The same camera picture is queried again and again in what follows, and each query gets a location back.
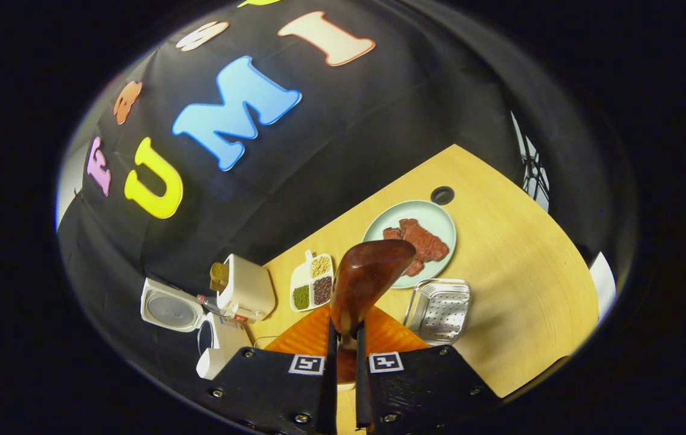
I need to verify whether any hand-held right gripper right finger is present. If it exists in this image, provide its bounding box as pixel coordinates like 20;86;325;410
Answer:
355;305;503;435

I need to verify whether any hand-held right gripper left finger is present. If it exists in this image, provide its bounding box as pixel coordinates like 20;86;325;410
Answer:
207;304;338;435

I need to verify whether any metal wire chopstick holder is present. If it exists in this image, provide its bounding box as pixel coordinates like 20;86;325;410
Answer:
404;279;471;346

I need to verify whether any brown wooden spoon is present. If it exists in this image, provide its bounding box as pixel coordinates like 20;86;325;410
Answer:
329;239;417;381

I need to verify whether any white rice cooker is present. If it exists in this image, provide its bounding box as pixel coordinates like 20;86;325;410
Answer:
140;278;253;380

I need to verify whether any white divided bean dish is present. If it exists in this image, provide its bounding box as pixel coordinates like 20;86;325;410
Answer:
290;250;335;312

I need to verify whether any white toaster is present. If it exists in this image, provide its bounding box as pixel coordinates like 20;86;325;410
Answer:
216;254;276;322

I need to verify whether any clear plastic bottle red label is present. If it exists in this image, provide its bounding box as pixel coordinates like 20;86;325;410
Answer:
196;294;250;324

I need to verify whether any brown bread slice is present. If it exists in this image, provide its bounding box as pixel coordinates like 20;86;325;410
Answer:
210;262;230;294

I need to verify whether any red meat slice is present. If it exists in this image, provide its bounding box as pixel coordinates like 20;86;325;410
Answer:
383;228;425;277
400;219;450;262

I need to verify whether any pale green plate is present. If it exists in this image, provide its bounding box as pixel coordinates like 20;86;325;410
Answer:
362;200;458;289

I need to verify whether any white sheet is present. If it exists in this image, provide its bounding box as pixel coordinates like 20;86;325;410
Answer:
588;251;618;321

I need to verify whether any white metal frame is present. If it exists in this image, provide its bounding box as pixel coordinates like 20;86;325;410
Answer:
511;112;552;212

